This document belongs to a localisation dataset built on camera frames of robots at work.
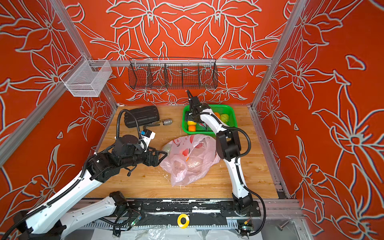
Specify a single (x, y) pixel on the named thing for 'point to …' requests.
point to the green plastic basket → (202, 128)
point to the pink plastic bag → (188, 156)
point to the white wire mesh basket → (86, 78)
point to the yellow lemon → (190, 122)
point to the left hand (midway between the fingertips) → (161, 150)
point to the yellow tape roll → (185, 225)
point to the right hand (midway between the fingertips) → (192, 115)
